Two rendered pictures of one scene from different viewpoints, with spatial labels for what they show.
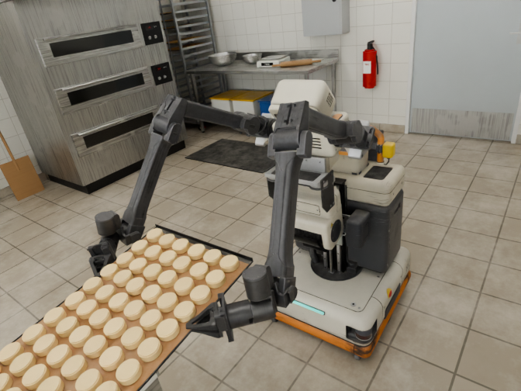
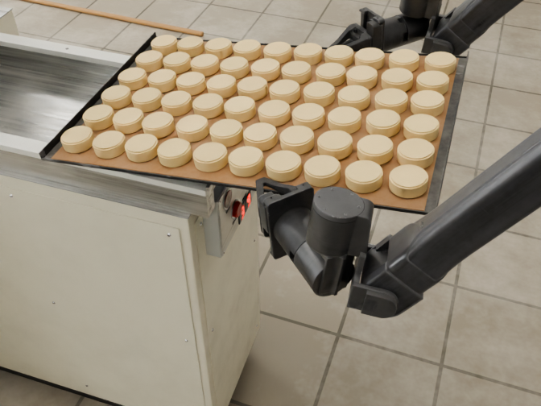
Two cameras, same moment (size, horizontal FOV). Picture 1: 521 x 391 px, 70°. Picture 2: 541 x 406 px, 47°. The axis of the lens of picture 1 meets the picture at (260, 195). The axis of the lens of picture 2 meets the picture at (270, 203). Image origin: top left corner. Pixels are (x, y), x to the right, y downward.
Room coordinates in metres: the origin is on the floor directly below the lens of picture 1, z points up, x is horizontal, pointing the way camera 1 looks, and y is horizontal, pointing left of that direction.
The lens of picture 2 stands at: (0.42, -0.40, 1.54)
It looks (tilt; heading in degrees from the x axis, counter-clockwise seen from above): 44 degrees down; 69
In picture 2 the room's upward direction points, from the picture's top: straight up
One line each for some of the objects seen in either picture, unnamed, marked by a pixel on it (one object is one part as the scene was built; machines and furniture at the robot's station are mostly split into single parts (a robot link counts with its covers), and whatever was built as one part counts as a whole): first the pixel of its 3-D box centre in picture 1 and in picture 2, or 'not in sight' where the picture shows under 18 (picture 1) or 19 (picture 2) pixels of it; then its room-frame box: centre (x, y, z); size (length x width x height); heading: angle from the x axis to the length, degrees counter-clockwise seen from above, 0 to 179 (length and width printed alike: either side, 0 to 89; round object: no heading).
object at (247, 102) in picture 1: (253, 105); not in sight; (5.05, -0.07, 0.36); 0.46 x 0.38 x 0.26; 140
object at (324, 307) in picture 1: (337, 280); not in sight; (1.61, -0.36, 0.16); 0.67 x 0.64 x 0.25; 141
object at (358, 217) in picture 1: (330, 231); not in sight; (1.44, -0.30, 0.61); 0.28 x 0.27 x 0.25; 51
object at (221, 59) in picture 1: (222, 60); not in sight; (5.29, 0.24, 0.95); 0.39 x 0.39 x 0.14
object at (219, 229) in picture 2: not in sight; (235, 184); (0.66, 0.42, 0.77); 0.24 x 0.04 x 0.14; 51
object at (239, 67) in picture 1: (260, 95); not in sight; (4.95, -0.19, 0.49); 1.90 x 0.72 x 0.98; 50
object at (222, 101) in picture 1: (231, 103); not in sight; (5.31, 0.23, 0.36); 0.46 x 0.38 x 0.26; 138
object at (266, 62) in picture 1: (273, 60); not in sight; (4.74, -0.38, 0.92); 0.32 x 0.30 x 0.09; 146
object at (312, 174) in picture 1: (300, 180); not in sight; (1.38, -0.17, 0.93); 0.28 x 0.16 x 0.22; 51
